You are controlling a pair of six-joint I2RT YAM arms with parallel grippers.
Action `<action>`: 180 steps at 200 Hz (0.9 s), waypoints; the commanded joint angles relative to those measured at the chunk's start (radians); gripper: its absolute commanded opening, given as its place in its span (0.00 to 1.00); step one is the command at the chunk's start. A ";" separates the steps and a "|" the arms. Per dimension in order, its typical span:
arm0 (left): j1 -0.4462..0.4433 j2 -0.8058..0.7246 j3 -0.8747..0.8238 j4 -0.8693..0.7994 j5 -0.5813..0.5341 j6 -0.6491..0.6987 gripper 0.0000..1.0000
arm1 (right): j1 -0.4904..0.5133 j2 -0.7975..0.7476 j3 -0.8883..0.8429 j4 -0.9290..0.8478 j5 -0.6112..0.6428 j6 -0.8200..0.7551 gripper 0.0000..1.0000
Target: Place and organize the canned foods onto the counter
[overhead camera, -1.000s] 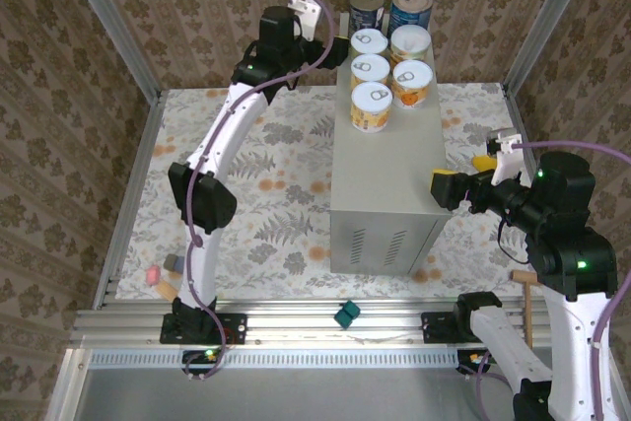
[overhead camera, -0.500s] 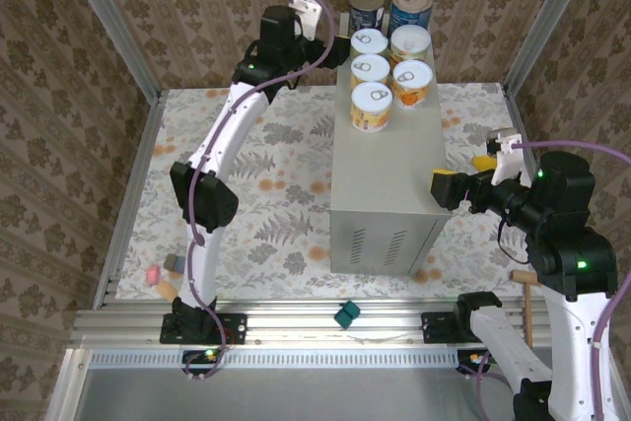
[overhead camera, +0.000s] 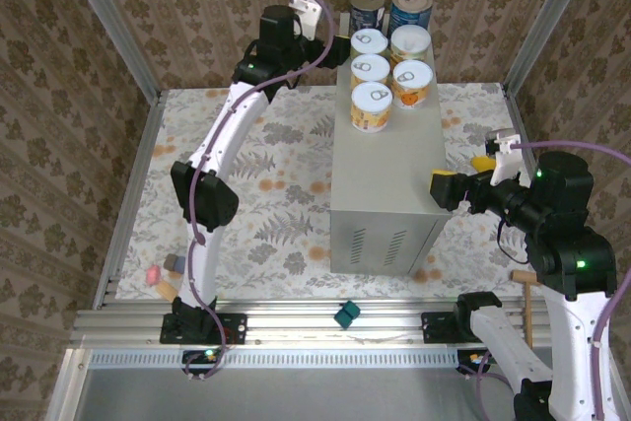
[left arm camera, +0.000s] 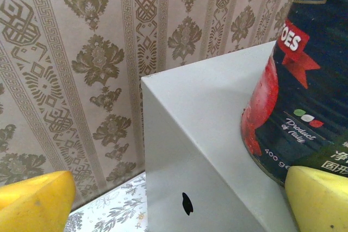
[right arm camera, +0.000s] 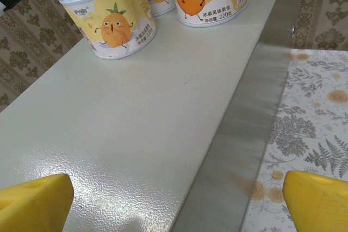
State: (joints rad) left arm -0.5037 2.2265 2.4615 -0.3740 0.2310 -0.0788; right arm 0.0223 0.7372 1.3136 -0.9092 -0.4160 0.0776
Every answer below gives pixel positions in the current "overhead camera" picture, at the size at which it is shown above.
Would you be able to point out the green label tin can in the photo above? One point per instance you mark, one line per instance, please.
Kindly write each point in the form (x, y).
(369, 41)

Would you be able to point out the yellow label tin can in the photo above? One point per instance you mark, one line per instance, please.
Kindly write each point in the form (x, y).
(372, 113)
(370, 68)

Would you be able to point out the dark blue label tin can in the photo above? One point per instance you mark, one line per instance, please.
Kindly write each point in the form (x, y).
(367, 9)

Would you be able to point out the can with white plastic lid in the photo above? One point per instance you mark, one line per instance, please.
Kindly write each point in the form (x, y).
(409, 41)

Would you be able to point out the light blue label tin can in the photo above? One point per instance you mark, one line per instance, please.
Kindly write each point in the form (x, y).
(410, 7)

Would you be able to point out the orange fruit label tin can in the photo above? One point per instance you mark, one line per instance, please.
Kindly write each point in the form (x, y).
(411, 91)

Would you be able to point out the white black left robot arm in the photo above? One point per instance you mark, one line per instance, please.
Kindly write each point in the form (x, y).
(231, 120)

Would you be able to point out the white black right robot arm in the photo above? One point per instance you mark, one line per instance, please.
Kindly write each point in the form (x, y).
(572, 342)

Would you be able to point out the grey metal box counter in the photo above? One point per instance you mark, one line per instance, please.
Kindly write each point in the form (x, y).
(394, 169)

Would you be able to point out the small wooden mallet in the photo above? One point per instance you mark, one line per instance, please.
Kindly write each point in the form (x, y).
(527, 312)

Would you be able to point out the teal toy block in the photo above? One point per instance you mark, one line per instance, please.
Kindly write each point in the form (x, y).
(346, 315)

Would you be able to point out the right controller board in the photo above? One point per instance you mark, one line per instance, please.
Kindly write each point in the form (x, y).
(475, 358)

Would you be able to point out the floral patterned table cover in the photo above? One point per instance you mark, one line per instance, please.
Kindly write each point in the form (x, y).
(276, 253)

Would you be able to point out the grey blue toy block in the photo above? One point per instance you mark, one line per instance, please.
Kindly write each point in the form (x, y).
(172, 262)

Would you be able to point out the grey metal tray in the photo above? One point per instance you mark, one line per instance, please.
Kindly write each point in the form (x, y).
(320, 396)

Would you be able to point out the pink toy block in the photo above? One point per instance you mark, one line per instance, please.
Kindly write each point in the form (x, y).
(154, 275)

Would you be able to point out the light wooden toy block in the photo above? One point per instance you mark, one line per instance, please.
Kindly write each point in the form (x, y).
(166, 291)

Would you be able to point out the left controller board green light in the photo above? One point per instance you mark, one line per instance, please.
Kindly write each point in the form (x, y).
(209, 354)

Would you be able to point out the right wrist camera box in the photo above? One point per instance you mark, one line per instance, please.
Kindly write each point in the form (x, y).
(505, 160)

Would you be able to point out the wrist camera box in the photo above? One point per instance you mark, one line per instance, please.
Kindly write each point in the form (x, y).
(308, 17)
(505, 160)

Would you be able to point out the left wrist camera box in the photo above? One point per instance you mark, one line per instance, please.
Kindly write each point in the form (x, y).
(308, 17)

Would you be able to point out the right aluminium frame post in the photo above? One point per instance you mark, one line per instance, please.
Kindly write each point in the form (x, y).
(547, 21)

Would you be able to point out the aluminium frame post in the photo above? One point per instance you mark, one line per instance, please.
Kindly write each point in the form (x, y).
(108, 21)
(547, 21)

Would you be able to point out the left aluminium side rail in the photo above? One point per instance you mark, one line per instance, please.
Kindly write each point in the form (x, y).
(143, 145)

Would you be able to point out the left aluminium frame post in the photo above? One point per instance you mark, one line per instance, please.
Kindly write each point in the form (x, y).
(108, 21)

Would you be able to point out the aluminium front mounting rail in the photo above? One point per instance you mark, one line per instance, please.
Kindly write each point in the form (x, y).
(296, 329)

